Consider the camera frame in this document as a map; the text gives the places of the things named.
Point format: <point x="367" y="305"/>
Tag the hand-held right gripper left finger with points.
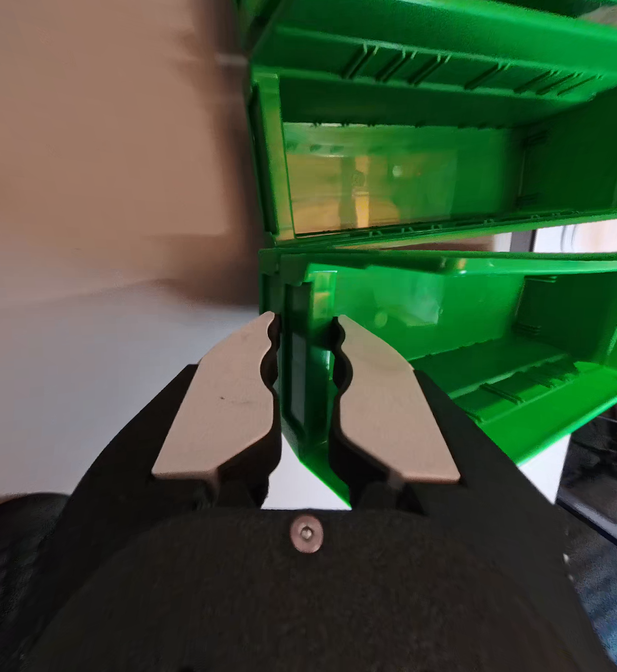
<point x="219" y="414"/>

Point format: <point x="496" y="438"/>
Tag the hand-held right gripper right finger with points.
<point x="397" y="420"/>

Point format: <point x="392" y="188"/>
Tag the light grey desk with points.
<point x="104" y="262"/>

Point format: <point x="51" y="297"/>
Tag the grey tape strip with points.
<point x="521" y="241"/>

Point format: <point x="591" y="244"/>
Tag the black round pad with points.
<point x="4" y="567"/>

